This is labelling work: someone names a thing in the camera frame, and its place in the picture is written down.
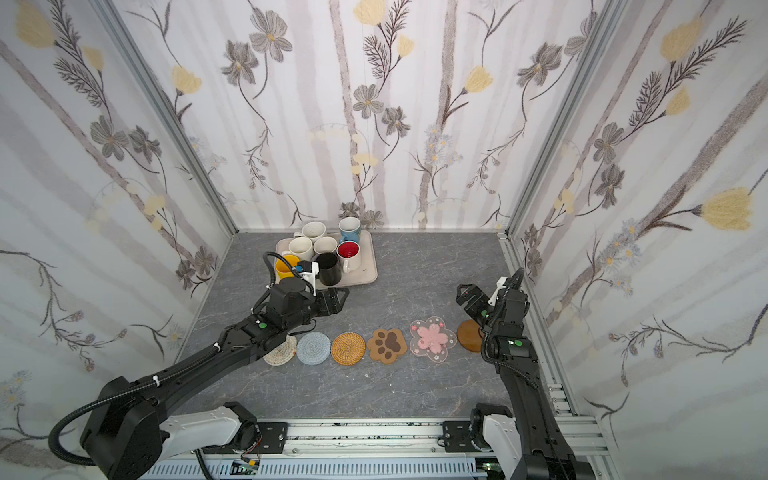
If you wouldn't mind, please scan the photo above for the white mug left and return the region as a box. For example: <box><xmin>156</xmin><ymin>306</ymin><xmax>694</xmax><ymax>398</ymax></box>
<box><xmin>287</xmin><ymin>236</ymin><xmax>315</xmax><ymax>261</ymax></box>

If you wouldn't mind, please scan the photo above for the white mug red inside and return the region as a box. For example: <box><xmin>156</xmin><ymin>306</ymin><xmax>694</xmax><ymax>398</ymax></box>
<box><xmin>337</xmin><ymin>240</ymin><xmax>362</xmax><ymax>274</ymax></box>

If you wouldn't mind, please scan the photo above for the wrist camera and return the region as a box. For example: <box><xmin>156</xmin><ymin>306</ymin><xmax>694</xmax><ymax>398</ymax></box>
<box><xmin>488</xmin><ymin>276</ymin><xmax>509</xmax><ymax>307</ymax></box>
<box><xmin>295</xmin><ymin>260</ymin><xmax>319</xmax><ymax>295</ymax></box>

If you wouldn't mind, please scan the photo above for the white speckled mug rear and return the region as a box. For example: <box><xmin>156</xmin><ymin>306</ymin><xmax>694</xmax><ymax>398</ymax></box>
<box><xmin>293</xmin><ymin>221</ymin><xmax>327</xmax><ymax>242</ymax></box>

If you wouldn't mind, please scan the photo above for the white woven round coaster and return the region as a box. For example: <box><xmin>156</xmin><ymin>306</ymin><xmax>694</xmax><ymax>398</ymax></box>
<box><xmin>263</xmin><ymin>335</ymin><xmax>298</xmax><ymax>367</ymax></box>

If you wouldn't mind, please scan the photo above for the white slotted cable duct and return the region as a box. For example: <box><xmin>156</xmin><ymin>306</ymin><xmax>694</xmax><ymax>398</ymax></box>
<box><xmin>140</xmin><ymin>458</ymin><xmax>488</xmax><ymax>480</ymax></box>

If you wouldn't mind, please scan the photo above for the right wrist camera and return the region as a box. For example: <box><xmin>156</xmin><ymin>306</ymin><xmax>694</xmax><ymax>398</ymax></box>
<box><xmin>488</xmin><ymin>276</ymin><xmax>509</xmax><ymax>307</ymax></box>

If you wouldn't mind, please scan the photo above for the lavender mug white inside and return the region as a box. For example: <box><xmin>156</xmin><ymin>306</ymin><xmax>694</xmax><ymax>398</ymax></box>
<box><xmin>313</xmin><ymin>236</ymin><xmax>338</xmax><ymax>255</ymax></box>

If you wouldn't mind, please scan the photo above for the beige plastic tray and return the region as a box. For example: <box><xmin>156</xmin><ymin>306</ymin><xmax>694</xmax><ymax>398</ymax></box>
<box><xmin>275</xmin><ymin>230</ymin><xmax>378</xmax><ymax>290</ymax></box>

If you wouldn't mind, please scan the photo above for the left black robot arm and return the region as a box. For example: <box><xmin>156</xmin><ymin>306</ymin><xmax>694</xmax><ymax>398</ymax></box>
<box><xmin>47</xmin><ymin>270</ymin><xmax>349</xmax><ymax>479</ymax></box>

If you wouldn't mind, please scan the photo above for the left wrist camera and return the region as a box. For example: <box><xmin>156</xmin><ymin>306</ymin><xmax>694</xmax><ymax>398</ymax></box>
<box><xmin>295</xmin><ymin>260</ymin><xmax>319</xmax><ymax>295</ymax></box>

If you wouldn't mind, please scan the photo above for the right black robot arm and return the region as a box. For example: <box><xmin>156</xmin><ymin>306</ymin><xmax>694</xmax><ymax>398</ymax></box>
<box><xmin>456</xmin><ymin>268</ymin><xmax>595</xmax><ymax>479</ymax></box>

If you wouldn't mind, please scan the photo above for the brown paw-shaped coaster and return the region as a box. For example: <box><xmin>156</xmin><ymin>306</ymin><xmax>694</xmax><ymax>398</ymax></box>
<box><xmin>366</xmin><ymin>328</ymin><xmax>408</xmax><ymax>365</ymax></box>

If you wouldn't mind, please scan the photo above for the light blue mug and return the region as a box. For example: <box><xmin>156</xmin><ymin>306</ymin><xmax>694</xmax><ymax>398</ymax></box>
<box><xmin>338</xmin><ymin>216</ymin><xmax>362</xmax><ymax>243</ymax></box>

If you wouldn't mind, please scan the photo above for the black mug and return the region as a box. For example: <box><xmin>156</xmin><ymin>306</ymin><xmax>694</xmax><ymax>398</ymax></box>
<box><xmin>315</xmin><ymin>252</ymin><xmax>343</xmax><ymax>287</ymax></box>

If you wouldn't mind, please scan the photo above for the blue-grey round knitted coaster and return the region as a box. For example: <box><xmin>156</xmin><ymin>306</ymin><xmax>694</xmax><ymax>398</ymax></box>
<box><xmin>296</xmin><ymin>332</ymin><xmax>331</xmax><ymax>366</ymax></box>

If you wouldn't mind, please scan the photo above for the brown wooden round coaster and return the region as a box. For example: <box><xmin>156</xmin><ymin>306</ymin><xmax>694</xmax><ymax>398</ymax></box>
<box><xmin>457</xmin><ymin>319</ymin><xmax>484</xmax><ymax>353</ymax></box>

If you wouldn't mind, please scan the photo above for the yellow mug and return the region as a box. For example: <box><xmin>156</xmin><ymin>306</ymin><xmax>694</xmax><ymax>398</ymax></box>
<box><xmin>274</xmin><ymin>254</ymin><xmax>300</xmax><ymax>280</ymax></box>

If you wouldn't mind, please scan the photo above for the pink flower coaster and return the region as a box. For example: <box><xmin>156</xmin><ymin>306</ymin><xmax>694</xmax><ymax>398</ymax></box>
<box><xmin>409</xmin><ymin>316</ymin><xmax>458</xmax><ymax>363</ymax></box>

